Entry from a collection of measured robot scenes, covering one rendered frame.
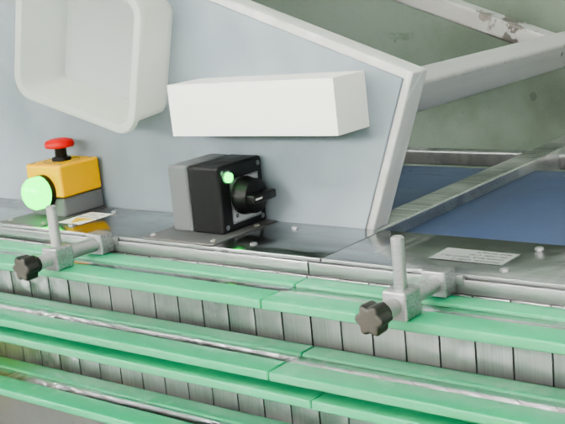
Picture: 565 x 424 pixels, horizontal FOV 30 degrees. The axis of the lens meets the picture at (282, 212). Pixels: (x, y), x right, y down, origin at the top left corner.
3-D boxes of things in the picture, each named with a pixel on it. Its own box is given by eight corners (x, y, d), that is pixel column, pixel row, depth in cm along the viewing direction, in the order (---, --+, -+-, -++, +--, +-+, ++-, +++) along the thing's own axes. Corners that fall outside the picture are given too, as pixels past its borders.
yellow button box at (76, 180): (73, 202, 149) (32, 214, 143) (66, 150, 147) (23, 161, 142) (108, 205, 145) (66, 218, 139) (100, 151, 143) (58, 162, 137)
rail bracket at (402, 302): (428, 288, 100) (349, 333, 90) (423, 214, 99) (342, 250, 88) (466, 293, 98) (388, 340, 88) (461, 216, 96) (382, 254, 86)
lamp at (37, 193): (36, 206, 142) (18, 211, 140) (31, 173, 141) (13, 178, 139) (58, 208, 139) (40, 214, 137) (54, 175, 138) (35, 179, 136)
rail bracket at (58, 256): (98, 248, 128) (10, 279, 118) (90, 189, 127) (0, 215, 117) (121, 251, 126) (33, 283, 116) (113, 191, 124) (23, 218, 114)
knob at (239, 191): (257, 209, 125) (279, 210, 123) (233, 218, 122) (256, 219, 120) (253, 172, 124) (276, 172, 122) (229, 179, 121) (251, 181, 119)
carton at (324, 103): (200, 78, 129) (166, 85, 124) (364, 70, 114) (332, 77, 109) (207, 127, 130) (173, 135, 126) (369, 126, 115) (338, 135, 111)
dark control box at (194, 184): (219, 214, 132) (173, 230, 126) (213, 151, 130) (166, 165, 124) (271, 219, 127) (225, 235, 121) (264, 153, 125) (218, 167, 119)
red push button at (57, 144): (40, 165, 142) (37, 140, 141) (63, 159, 145) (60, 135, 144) (60, 166, 140) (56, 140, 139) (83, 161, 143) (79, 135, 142)
